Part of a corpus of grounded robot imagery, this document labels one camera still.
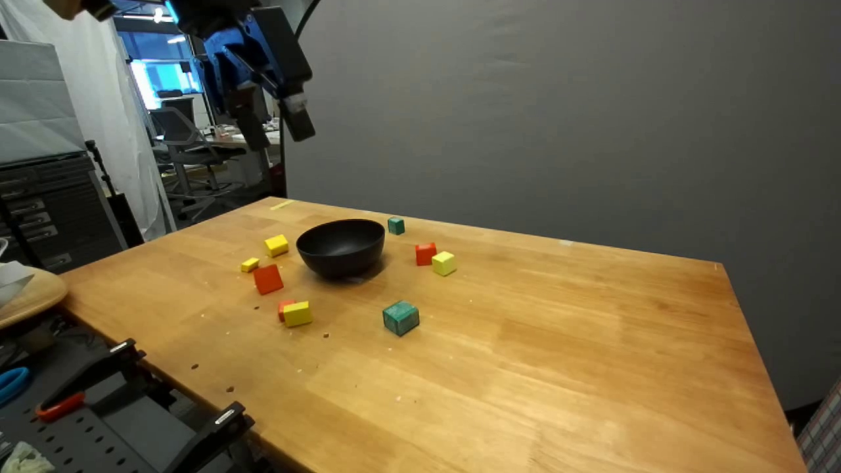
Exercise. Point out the large orange-red cube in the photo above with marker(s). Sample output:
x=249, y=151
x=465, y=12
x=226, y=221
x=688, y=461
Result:
x=265, y=280

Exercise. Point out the grey equipment cabinet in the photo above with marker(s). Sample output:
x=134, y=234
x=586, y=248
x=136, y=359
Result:
x=54, y=209

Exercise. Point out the yellow cube red side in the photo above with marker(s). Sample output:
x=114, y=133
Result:
x=294, y=314

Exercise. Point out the small yellow cube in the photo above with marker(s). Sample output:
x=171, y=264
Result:
x=249, y=264

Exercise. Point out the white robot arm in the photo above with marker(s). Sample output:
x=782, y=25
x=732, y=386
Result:
x=247, y=50

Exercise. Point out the yellow-green cube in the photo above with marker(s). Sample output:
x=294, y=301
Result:
x=444, y=264

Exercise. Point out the orange-handled clamp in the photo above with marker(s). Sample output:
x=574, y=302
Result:
x=68, y=394

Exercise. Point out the black perforated side board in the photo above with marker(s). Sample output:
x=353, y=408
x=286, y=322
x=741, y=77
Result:
x=132, y=422

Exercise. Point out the black clamp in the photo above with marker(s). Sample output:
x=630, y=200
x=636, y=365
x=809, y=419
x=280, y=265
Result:
x=210, y=440

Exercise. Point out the large green cube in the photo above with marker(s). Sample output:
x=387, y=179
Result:
x=400, y=316

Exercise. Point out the black bowl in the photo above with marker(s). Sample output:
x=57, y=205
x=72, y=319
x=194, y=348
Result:
x=351, y=248

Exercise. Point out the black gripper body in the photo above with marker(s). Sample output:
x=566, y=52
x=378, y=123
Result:
x=286, y=67

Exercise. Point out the blue scissors handle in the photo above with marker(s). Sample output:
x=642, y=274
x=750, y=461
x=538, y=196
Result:
x=13, y=381

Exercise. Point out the small green cube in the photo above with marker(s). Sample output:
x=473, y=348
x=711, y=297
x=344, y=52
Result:
x=395, y=224

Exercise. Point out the round wooden board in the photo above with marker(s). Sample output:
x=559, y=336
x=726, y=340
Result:
x=42, y=292

